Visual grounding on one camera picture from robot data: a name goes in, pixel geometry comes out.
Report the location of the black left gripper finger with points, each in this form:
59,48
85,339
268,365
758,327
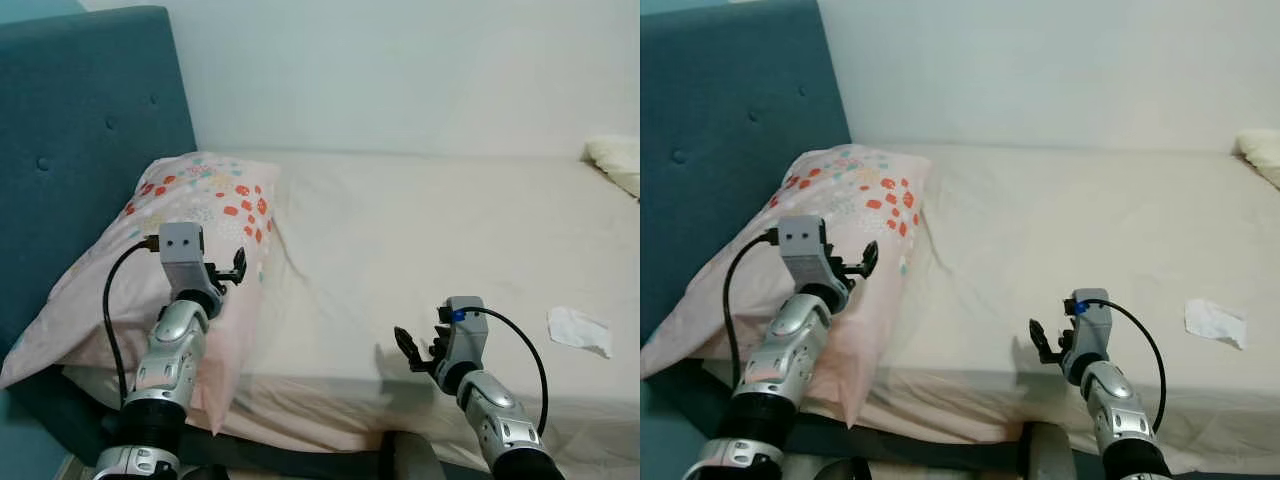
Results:
232,278
241,262
858,274
871,258

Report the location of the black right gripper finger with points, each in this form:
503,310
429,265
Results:
410,347
1043,340
1063,326
435,335

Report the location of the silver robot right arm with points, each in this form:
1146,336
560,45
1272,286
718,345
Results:
497,412
1117,402

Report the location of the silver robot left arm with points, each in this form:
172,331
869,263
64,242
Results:
170,350
790,340

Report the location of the pink floral pillow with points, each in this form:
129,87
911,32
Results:
850,185
200,190

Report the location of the cream bed sheet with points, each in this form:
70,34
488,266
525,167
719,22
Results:
400,250
1050,230

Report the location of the white crumpled tissue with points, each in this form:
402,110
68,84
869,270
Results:
1215,322
578,330

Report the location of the grey robot left leg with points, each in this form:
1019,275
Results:
842,470

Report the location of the teal upholstered headboard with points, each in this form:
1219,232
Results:
720,100
80,100

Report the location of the cream fluffy cushion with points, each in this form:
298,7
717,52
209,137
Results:
1262,155
615,160

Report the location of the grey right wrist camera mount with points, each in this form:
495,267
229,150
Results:
1095,325
467,335

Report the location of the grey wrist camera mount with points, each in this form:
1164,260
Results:
182,255
1095,325
805,250
467,335

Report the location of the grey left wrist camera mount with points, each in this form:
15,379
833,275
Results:
182,255
805,250

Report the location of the teal bed frame rail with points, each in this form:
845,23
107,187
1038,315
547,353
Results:
900,442

